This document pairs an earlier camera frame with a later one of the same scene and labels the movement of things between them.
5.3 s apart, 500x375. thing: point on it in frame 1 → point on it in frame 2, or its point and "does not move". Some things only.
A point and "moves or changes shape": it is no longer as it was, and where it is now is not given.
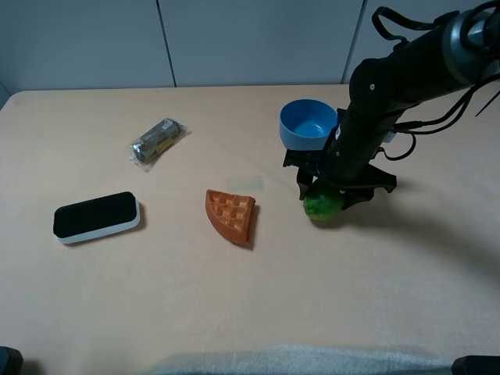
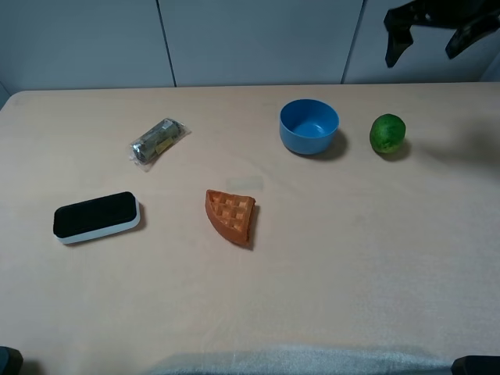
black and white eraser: (96, 216) does not move
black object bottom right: (476, 365) does not move
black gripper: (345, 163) → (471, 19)
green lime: (323, 205) moves or changes shape
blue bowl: (305, 124) does not move
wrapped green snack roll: (146, 150) does not move
